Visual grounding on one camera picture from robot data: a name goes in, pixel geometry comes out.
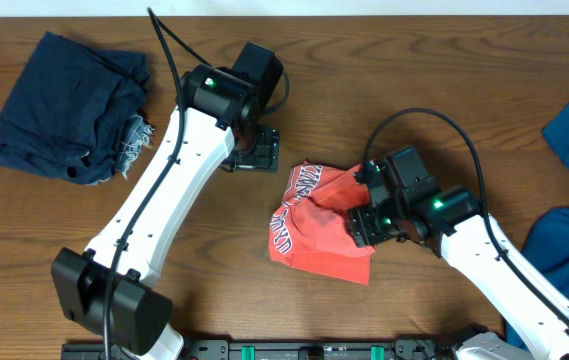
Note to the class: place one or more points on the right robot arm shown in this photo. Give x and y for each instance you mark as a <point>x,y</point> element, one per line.
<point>407,205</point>

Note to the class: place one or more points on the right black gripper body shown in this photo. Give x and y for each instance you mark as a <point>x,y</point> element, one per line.
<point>381,223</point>

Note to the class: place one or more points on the red t-shirt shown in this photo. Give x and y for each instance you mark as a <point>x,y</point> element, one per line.
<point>308,231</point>

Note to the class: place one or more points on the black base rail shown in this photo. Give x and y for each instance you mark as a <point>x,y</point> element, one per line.
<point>405,349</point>

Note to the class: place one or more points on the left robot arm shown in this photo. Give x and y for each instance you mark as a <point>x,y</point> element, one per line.
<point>108,289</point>

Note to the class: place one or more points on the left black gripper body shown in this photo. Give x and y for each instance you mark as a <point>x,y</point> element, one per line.
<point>254,150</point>

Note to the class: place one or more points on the folded dark navy garment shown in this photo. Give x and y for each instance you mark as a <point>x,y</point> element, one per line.
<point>75,113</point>

